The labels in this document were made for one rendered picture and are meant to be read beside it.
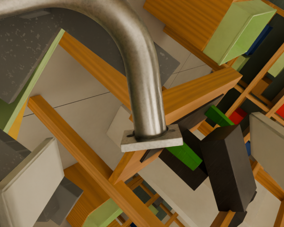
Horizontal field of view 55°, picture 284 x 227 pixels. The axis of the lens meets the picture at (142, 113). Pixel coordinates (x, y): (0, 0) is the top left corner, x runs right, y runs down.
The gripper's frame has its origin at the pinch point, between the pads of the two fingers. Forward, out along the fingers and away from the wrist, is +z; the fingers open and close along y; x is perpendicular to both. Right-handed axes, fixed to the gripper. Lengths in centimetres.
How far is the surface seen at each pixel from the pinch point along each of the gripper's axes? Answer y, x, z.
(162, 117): 0.9, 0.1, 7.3
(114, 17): -1.9, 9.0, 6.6
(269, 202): 225, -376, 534
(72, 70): -60, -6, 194
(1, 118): -23.8, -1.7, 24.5
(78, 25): -6.0, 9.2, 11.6
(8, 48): -13.4, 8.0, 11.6
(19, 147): -12.8, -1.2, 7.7
